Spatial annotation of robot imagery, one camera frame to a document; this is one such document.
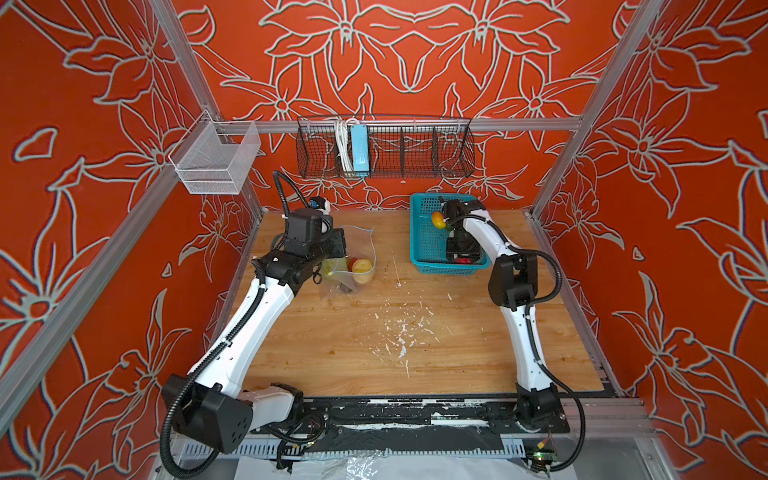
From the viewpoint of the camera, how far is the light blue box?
2.95ft

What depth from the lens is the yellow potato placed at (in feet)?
2.86

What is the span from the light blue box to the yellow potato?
28 cm
